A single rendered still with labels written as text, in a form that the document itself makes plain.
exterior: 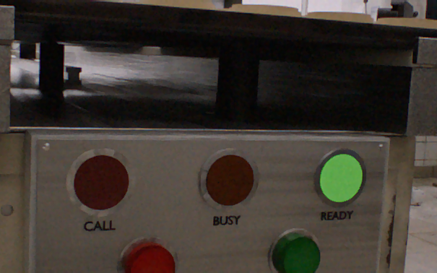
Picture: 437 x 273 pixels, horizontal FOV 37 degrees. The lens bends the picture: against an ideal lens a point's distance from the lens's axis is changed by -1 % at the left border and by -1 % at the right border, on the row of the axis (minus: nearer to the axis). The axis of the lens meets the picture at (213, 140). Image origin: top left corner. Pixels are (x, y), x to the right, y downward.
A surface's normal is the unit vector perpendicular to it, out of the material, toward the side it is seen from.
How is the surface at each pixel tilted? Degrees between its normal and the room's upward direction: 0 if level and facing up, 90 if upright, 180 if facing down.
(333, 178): 90
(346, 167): 90
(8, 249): 90
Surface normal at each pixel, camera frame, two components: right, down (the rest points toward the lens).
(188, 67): -0.93, 0.00
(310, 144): 0.36, 0.13
